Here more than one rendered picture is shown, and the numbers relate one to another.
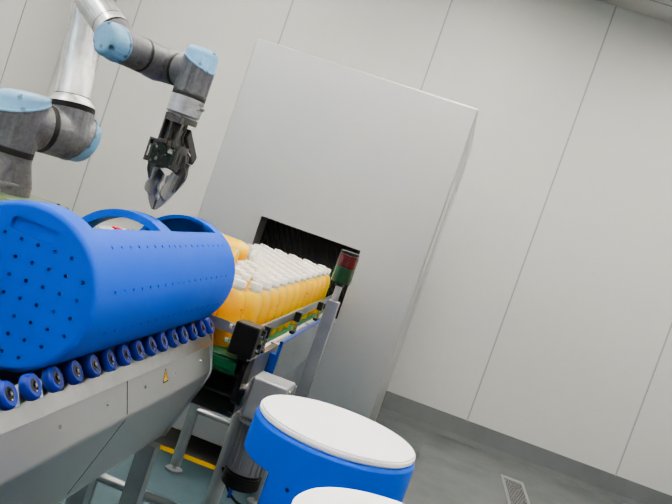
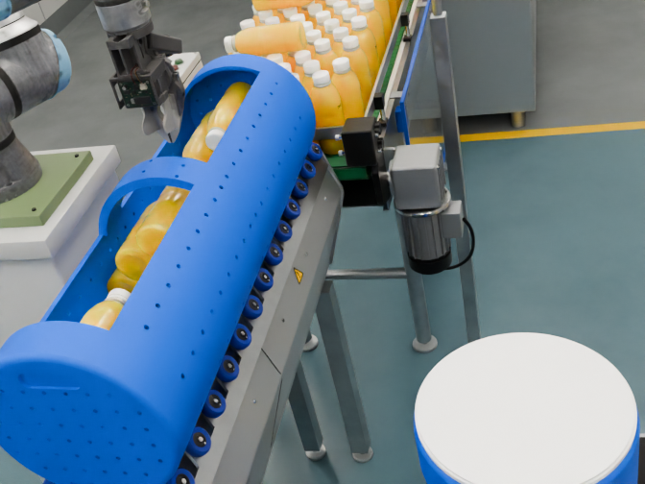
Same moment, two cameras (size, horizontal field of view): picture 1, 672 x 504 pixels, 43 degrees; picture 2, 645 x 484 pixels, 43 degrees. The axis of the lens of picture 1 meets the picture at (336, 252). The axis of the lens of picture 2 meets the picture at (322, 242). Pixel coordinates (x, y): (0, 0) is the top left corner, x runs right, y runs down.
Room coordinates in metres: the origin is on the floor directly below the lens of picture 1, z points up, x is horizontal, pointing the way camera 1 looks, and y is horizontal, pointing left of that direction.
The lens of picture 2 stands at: (0.68, -0.06, 1.86)
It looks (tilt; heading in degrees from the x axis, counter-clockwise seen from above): 35 degrees down; 12
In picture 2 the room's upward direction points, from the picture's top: 13 degrees counter-clockwise
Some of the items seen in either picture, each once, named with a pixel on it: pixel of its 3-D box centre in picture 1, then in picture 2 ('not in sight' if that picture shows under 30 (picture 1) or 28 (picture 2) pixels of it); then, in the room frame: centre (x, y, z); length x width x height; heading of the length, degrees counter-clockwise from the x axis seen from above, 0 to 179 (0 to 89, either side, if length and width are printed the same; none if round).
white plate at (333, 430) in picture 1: (337, 429); (522, 408); (1.42, -0.10, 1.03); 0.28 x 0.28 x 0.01
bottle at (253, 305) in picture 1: (245, 317); (347, 101); (2.45, 0.19, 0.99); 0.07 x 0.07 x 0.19
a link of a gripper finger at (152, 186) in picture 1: (150, 186); (152, 123); (1.86, 0.43, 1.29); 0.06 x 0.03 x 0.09; 173
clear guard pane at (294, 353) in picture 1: (282, 396); (429, 113); (2.89, 0.01, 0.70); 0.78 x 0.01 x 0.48; 173
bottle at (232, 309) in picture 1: (229, 314); (328, 114); (2.40, 0.23, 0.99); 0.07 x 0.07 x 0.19
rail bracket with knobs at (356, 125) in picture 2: (244, 340); (360, 144); (2.31, 0.16, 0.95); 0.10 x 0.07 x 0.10; 83
